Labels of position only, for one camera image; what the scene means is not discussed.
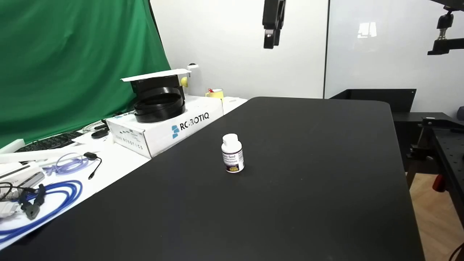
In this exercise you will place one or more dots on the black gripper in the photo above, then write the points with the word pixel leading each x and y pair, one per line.
pixel 272 12

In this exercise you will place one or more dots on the white pill bottle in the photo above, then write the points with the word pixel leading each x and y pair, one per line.
pixel 232 154

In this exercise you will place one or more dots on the yellow tape roll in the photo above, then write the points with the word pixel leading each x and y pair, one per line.
pixel 216 93

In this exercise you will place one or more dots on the black box with white lid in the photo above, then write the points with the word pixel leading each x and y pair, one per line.
pixel 153 80

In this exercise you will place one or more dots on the dark low cabinet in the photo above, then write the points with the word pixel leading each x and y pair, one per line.
pixel 381 99

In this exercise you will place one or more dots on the white Robotiq cardboard box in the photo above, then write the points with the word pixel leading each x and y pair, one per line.
pixel 164 127

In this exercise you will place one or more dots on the small black device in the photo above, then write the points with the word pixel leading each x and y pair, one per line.
pixel 100 131

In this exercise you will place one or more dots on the green backdrop cloth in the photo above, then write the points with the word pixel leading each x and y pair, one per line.
pixel 62 59

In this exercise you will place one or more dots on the black side table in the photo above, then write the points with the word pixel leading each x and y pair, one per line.
pixel 446 146

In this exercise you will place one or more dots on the black keyboard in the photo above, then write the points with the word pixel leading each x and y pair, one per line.
pixel 48 141

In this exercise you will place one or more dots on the white power adapter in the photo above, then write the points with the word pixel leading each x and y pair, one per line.
pixel 16 169

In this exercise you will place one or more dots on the black plastic clamp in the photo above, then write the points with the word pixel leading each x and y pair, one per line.
pixel 32 201

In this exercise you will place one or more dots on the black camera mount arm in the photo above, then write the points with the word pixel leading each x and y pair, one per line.
pixel 446 46

